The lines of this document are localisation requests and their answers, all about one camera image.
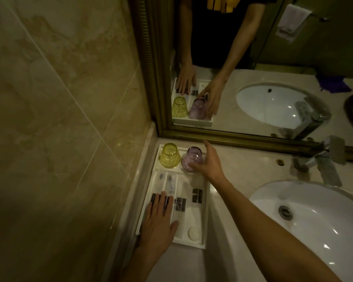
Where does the clear toothbrush packet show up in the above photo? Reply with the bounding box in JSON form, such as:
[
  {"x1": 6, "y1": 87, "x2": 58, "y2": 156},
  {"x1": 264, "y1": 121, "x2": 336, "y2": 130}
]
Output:
[
  {"x1": 151, "y1": 171, "x2": 169, "y2": 207},
  {"x1": 165, "y1": 173, "x2": 180, "y2": 215}
]

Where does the gold framed mirror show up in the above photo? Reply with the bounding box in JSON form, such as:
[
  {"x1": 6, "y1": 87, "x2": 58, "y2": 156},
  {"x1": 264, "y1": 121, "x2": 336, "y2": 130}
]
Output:
[{"x1": 129, "y1": 0, "x2": 353, "y2": 164}]

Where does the person's right hand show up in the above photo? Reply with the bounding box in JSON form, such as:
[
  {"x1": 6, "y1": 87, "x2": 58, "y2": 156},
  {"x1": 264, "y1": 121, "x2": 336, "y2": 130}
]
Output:
[{"x1": 189, "y1": 140, "x2": 229, "y2": 186}]

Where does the yellow glass cup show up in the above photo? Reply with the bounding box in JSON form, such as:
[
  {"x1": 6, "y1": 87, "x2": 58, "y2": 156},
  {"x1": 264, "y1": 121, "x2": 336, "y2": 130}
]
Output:
[{"x1": 159, "y1": 143, "x2": 181, "y2": 169}]

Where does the small black-label packet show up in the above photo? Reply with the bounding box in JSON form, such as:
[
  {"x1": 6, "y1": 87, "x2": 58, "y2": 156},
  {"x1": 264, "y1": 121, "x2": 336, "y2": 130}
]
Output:
[{"x1": 174, "y1": 197, "x2": 188, "y2": 222}]

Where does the person's left forearm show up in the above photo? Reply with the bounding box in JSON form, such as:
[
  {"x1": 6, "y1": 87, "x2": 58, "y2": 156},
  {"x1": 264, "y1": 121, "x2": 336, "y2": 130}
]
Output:
[{"x1": 118, "y1": 247, "x2": 166, "y2": 282}]

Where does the metal sink drain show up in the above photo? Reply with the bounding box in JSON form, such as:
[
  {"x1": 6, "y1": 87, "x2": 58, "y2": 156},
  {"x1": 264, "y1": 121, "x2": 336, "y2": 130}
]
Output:
[{"x1": 278, "y1": 205, "x2": 294, "y2": 221}]

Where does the person's left hand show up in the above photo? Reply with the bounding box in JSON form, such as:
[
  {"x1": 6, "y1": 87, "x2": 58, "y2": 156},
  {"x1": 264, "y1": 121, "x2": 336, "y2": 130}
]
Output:
[{"x1": 139, "y1": 192, "x2": 180, "y2": 256}]

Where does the white sink basin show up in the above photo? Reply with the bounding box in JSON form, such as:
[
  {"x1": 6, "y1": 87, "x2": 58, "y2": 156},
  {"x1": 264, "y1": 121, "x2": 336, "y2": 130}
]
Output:
[{"x1": 248, "y1": 180, "x2": 353, "y2": 282}]

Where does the chrome faucet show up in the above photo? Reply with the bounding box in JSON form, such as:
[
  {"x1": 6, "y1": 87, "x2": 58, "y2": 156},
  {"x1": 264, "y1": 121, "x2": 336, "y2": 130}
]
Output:
[{"x1": 294, "y1": 135, "x2": 347, "y2": 187}]

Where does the white amenity tray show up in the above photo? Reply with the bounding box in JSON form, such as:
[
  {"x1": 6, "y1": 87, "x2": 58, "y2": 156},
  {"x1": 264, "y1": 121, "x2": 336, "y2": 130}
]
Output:
[{"x1": 135, "y1": 143, "x2": 211, "y2": 250}]

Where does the white black-label sachet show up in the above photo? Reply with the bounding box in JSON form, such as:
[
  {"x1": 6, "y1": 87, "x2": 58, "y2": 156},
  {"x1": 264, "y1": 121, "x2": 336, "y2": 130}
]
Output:
[{"x1": 189, "y1": 173, "x2": 208, "y2": 209}]

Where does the purple glass cup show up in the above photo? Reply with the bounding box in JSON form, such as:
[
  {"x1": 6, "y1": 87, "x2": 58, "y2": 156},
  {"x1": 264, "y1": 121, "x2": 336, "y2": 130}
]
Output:
[{"x1": 181, "y1": 146, "x2": 207, "y2": 173}]

